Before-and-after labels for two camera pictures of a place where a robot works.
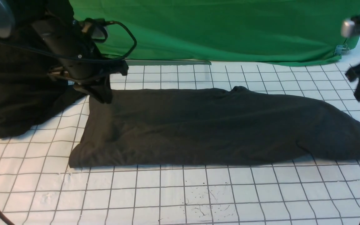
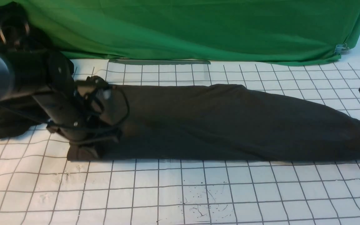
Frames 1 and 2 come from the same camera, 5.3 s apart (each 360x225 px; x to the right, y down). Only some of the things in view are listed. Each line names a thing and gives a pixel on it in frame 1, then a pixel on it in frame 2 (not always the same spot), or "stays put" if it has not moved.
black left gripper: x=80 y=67 → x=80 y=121
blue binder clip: x=341 y=49 stays put
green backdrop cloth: x=286 y=31 stays put
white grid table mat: x=25 y=178 stays put
